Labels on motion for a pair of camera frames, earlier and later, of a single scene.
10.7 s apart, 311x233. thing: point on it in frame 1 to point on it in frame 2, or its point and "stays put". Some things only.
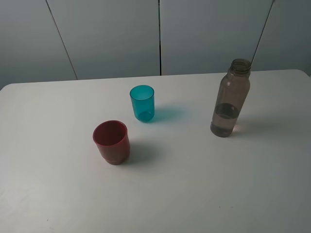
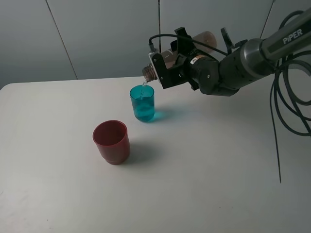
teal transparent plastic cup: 142,98 stays put
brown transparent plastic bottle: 233,93 to 207,38
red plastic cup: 113,140 stays put
